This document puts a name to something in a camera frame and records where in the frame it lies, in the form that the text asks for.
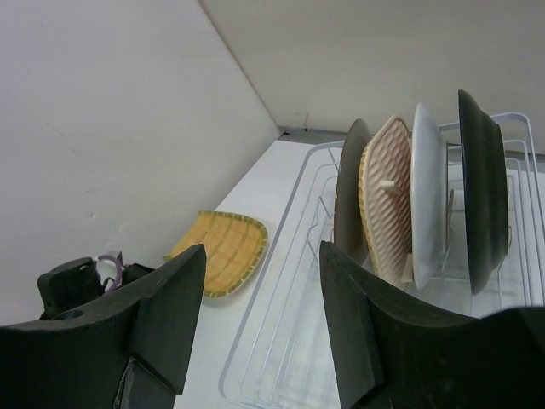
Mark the white wire dish rack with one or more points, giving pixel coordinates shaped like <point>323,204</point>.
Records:
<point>281,356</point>

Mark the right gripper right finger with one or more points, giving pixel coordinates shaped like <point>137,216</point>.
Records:
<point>392,350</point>

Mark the red teal floral plate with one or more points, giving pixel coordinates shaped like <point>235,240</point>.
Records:
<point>428,196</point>

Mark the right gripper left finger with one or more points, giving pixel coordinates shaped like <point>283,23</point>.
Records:
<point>127,349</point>

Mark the square bamboo tray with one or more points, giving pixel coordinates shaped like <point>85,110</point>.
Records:
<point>234,245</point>
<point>384,202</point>

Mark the grey reindeer pattern plate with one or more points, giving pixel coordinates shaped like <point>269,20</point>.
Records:
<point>348,230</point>

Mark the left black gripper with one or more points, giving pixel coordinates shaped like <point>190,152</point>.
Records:
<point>77,282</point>

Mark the brown rimmed cream plate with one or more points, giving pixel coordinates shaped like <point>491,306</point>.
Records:
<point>485,188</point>

